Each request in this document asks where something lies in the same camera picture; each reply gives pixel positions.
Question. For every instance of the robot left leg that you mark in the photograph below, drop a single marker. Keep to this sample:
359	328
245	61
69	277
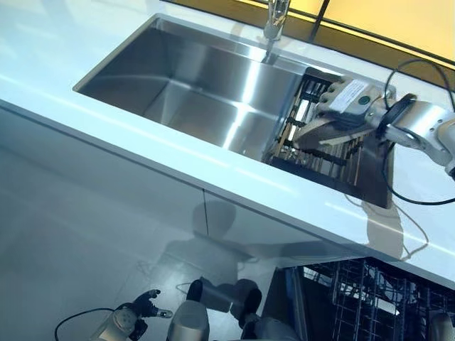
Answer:
190	319

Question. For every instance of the black and chrome sink rack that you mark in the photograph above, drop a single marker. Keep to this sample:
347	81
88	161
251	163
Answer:
320	160

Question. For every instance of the stainless steel kitchen sink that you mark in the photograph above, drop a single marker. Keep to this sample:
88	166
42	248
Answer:
195	89

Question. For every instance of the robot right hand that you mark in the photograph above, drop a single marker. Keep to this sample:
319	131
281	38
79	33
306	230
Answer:
352	101

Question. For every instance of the narrow white cabinet door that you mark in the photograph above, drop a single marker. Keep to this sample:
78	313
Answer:
266	234

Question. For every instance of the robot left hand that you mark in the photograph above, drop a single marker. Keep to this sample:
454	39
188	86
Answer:
145	305

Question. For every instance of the chrome gooseneck kitchen faucet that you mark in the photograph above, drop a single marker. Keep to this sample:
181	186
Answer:
275	21

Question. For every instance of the wide white cabinet door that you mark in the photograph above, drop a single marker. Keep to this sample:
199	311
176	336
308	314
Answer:
89	184

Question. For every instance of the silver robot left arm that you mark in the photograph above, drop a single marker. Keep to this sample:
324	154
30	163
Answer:
117	323

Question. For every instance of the yellow window with dark frame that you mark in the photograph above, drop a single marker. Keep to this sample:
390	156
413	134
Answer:
391	25

